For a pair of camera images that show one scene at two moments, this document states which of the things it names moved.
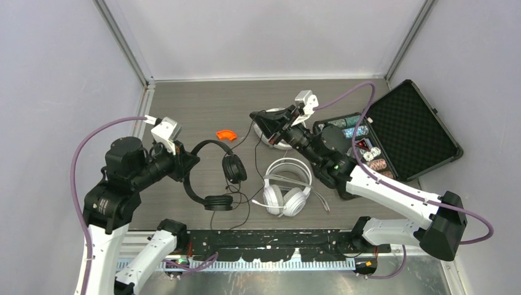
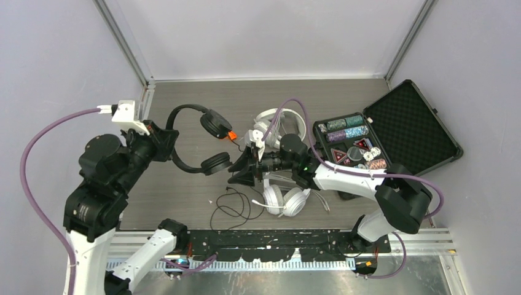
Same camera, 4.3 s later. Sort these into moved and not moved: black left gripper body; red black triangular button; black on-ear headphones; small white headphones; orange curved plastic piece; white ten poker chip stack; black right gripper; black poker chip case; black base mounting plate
Moved: black left gripper body; black right gripper; black on-ear headphones
Not moved: black poker chip case; red black triangular button; black base mounting plate; orange curved plastic piece; small white headphones; white ten poker chip stack
